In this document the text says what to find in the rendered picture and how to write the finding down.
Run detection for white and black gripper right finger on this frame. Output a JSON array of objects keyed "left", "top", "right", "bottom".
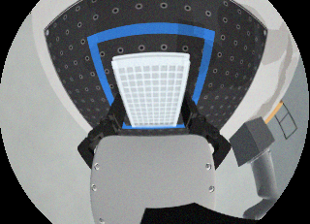
[{"left": 180, "top": 91, "right": 232, "bottom": 171}]

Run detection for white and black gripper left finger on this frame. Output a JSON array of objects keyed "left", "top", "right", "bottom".
[{"left": 77, "top": 93, "right": 126, "bottom": 169}]

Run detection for blue tape outline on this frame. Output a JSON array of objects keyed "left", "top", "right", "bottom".
[{"left": 87, "top": 22, "right": 215, "bottom": 129}]

